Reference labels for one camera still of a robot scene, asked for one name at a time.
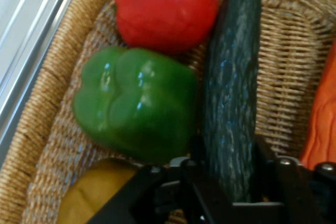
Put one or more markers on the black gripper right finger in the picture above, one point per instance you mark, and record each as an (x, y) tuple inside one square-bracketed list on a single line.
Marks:
[(302, 195)]

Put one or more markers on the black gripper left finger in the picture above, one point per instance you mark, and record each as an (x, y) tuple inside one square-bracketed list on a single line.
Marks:
[(157, 195)]

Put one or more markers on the dark green cucumber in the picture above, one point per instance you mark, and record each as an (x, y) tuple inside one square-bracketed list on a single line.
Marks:
[(233, 77)]

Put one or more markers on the yellow bell pepper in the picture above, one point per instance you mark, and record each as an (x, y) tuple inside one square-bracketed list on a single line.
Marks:
[(89, 195)]

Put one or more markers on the orange carrot with green top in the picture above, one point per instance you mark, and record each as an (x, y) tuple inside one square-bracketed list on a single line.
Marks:
[(325, 116)]

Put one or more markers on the green bell pepper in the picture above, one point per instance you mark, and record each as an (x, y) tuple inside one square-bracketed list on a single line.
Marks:
[(136, 103)]

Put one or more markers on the red bell pepper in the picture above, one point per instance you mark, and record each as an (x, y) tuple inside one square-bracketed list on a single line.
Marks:
[(165, 9)]

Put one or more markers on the aluminium wall rail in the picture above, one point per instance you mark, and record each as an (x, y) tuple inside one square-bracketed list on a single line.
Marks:
[(26, 37)]

